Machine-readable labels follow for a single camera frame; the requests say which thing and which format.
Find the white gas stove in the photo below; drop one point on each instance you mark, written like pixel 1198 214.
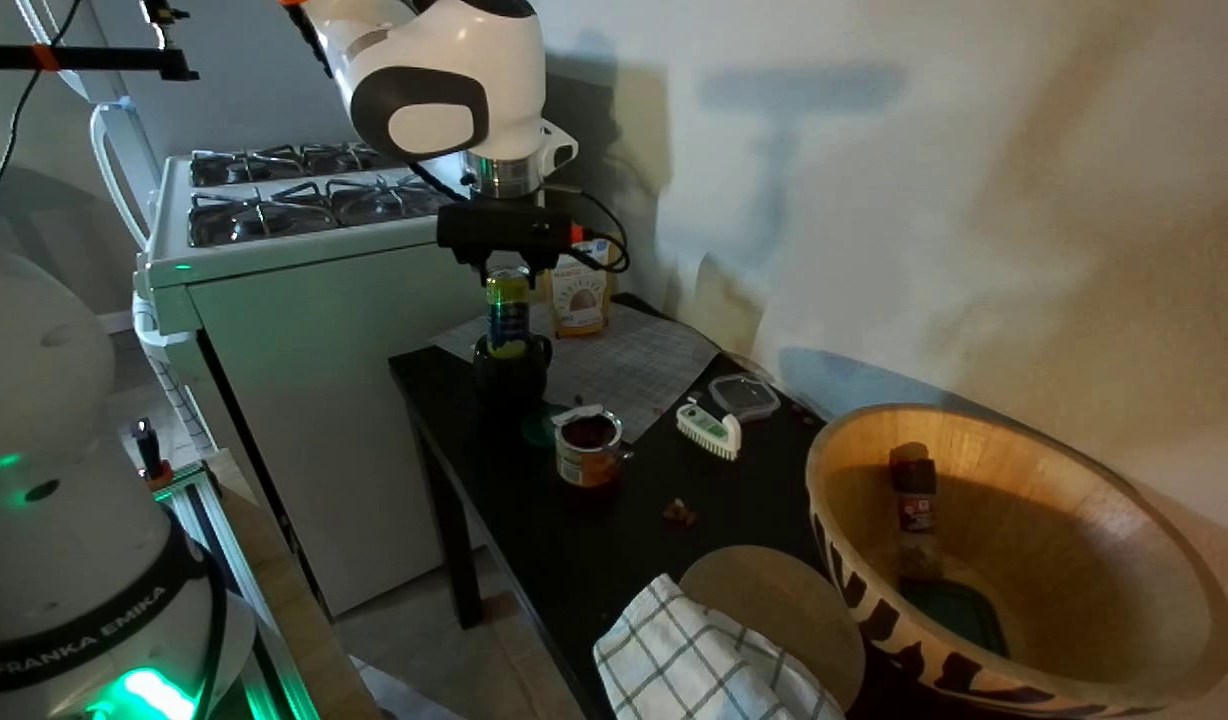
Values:
pixel 286 285

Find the round wooden coaster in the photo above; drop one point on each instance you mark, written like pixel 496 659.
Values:
pixel 785 601

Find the dark green mug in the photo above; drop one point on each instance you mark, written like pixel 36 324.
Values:
pixel 508 382

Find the small clear plastic container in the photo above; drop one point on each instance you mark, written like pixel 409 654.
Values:
pixel 746 398

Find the small spice bottle in bowl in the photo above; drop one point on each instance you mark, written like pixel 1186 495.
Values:
pixel 915 483

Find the black camera stand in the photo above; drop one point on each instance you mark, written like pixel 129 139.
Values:
pixel 78 58

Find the black side table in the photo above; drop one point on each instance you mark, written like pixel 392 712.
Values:
pixel 577 559

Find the yellow label snack pouch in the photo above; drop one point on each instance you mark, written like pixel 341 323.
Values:
pixel 577 294

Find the grey woven placemat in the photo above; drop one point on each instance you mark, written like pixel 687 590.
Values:
pixel 637 371

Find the small white ceramic cup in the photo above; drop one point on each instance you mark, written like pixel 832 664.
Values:
pixel 591 446

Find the white green small gadget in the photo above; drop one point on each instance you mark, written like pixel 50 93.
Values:
pixel 715 435

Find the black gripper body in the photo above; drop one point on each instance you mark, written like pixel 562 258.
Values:
pixel 480 231

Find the large zebra pattern wooden bowl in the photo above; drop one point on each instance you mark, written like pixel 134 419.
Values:
pixel 1061 595

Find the green yellow drink can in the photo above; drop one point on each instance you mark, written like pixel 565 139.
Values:
pixel 506 305

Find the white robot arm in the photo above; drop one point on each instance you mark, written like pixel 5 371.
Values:
pixel 105 606

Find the checked white dish towel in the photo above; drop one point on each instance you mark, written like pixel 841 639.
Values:
pixel 671 659

